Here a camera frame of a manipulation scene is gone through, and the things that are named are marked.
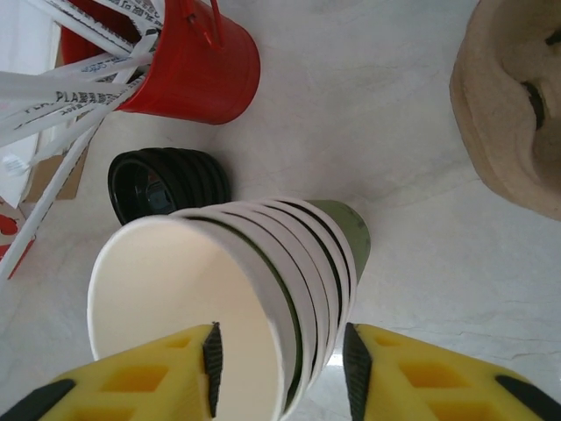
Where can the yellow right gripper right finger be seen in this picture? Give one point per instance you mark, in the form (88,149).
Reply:
(438,381)

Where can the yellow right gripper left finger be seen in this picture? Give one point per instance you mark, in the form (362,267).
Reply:
(131,381)

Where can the green paper cup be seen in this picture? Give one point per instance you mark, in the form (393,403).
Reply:
(175,285)

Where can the red and white paper bag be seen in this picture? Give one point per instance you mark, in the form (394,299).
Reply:
(11,228)

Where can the white paper-wrapped straw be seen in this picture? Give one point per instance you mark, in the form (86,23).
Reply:
(87,24)
(140,13)
(44,206)
(87,116)
(44,76)
(66,103)

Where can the brown cardboard napkin box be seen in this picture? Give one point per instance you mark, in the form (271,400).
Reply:
(66,184)

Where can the stack of black cup lids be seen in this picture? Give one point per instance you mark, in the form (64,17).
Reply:
(184,175)

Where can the brown pulp cup carrier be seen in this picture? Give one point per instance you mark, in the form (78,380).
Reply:
(491,109)

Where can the red straw bucket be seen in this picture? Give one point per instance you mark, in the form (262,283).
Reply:
(197,79)

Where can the stack of white napkins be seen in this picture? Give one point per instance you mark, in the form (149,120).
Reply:
(22,44)

